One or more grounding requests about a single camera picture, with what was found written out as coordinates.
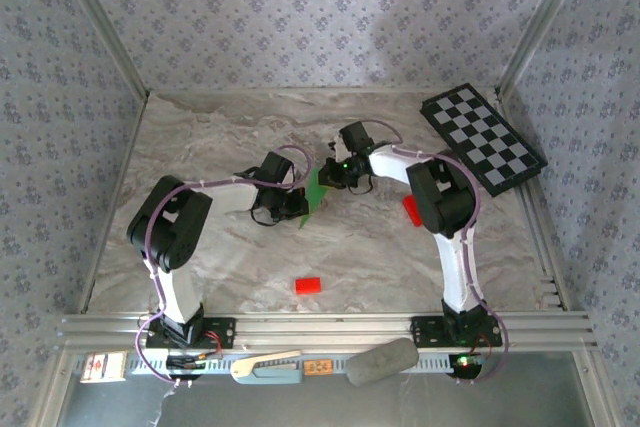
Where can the red plastic block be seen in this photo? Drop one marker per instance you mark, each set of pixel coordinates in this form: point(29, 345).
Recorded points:
point(308, 286)
point(411, 211)

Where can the slanted aluminium frame post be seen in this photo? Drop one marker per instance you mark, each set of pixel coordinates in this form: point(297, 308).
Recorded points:
point(545, 22)
point(100, 27)

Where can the grey oblong stone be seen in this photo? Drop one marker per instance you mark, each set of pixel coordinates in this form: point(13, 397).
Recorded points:
point(382, 362)

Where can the long aluminium base rail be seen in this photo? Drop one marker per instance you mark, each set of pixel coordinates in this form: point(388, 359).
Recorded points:
point(325, 329)

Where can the black controller board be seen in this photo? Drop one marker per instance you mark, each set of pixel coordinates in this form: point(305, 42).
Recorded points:
point(185, 363)

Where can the small orange tag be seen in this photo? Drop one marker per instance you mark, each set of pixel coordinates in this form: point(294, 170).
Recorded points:
point(318, 367)

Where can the circuit board with LED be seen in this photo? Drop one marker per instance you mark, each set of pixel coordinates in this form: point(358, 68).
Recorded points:
point(465, 363)

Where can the aluminium side rail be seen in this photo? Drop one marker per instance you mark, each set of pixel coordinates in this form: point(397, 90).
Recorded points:
point(542, 257)

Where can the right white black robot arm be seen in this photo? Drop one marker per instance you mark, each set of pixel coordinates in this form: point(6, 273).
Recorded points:
point(457, 277)

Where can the blue-grey plastic holder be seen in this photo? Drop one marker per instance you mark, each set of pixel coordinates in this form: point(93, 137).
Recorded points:
point(275, 376)

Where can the white red label card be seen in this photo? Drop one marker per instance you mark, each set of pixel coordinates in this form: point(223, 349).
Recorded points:
point(102, 367)

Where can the black grey checkerboard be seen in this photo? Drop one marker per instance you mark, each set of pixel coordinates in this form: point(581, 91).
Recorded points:
point(482, 139)

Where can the beige wooden spatula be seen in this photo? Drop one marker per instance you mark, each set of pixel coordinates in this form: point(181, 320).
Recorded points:
point(270, 358)

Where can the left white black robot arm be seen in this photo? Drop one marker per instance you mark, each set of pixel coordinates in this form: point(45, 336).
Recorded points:
point(182, 292)

